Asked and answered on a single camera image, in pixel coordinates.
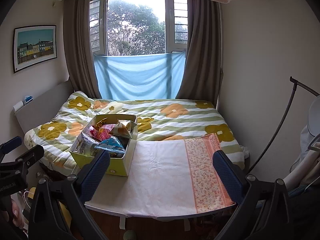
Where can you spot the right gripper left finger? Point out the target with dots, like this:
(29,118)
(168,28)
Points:
(58,209)

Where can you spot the white grey snack bag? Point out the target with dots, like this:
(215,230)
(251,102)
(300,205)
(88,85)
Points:
(85,145)

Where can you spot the floral striped quilt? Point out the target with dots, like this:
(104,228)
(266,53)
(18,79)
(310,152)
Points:
(157,120)

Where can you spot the pink marshmallow bag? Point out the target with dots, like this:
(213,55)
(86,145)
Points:
(101,133)

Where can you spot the light blue snack bag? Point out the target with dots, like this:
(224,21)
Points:
(111,144)

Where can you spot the grey headboard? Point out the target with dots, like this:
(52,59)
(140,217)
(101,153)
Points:
(43,108)

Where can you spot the person's left hand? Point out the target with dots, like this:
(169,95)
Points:
(17,220)

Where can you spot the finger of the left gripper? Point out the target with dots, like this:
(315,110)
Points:
(30,157)
(10,145)

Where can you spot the left brown curtain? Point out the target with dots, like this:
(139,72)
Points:
(78,53)

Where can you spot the pink floral tablecloth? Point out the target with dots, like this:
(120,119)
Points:
(167,179)

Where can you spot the blue window cloth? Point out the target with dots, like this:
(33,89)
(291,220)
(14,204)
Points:
(139,77)

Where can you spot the green cardboard snack box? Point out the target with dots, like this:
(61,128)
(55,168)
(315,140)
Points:
(120,163)

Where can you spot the framed houses picture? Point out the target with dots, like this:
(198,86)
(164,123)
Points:
(33,45)

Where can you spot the black floor lamp stand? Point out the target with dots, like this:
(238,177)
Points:
(296,84)

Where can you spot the orange white snack bag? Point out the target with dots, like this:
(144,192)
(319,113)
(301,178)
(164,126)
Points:
(123,128)

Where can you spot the gold foil snack bag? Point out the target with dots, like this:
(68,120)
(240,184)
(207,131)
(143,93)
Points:
(100,123)

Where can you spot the white framed window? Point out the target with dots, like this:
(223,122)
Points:
(138,27)

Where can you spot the small blue white device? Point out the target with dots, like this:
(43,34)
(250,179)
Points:
(27,99)

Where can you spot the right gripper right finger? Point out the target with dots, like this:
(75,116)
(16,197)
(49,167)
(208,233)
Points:
(263,207)

